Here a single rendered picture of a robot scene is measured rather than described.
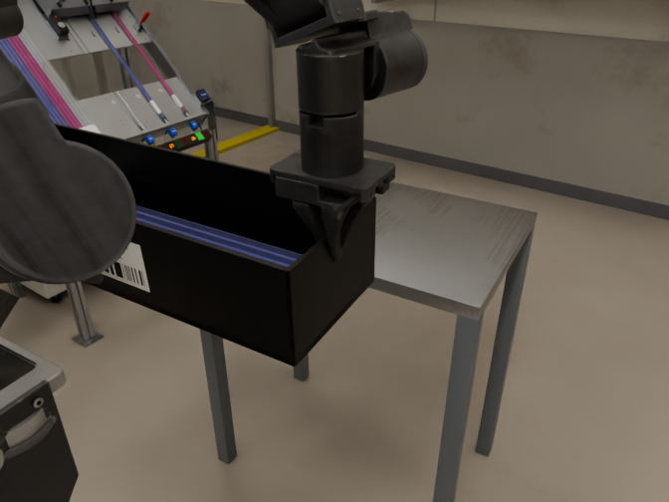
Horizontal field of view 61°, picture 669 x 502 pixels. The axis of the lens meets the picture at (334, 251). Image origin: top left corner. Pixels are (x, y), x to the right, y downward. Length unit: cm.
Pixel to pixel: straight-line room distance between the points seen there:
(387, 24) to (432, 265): 69
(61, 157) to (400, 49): 31
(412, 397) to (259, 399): 52
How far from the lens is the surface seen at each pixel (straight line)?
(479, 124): 371
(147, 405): 206
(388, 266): 114
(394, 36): 54
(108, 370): 225
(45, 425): 58
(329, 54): 48
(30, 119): 34
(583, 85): 349
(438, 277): 112
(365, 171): 52
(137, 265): 65
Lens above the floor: 139
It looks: 30 degrees down
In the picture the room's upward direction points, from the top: straight up
